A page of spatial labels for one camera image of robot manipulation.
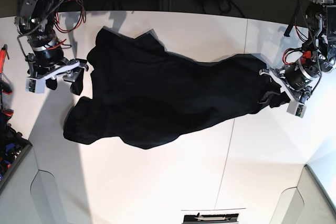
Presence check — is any orange black clamp tool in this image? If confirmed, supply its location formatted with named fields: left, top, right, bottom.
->
left=0, top=44, right=14, bottom=120

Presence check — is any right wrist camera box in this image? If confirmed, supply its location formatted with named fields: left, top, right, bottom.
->
left=26, top=77, right=46, bottom=94

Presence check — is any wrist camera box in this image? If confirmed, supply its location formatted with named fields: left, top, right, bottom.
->
left=287, top=100, right=307, bottom=118
left=26, top=77, right=46, bottom=94

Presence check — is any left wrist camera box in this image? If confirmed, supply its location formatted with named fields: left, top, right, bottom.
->
left=287, top=100, right=307, bottom=118

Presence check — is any printed label card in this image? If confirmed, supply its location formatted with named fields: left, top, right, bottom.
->
left=181, top=208, right=246, bottom=224

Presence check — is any grey bin with clutter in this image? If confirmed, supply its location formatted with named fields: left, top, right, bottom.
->
left=1, top=124, right=32, bottom=191

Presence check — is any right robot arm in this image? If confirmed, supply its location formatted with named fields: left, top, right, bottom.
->
left=15, top=0, right=88, bottom=95

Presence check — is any grey partition panel right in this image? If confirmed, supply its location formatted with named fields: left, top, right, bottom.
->
left=270, top=165, right=335, bottom=224

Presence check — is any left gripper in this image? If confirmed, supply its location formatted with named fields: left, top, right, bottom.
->
left=258, top=62, right=319, bottom=109

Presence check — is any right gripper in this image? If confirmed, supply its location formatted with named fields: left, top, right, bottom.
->
left=25, top=46, right=88, bottom=95

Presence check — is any black t-shirt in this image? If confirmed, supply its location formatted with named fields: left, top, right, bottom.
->
left=63, top=28, right=275, bottom=150

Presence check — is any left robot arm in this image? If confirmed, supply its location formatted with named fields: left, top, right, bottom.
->
left=259, top=0, right=335, bottom=116

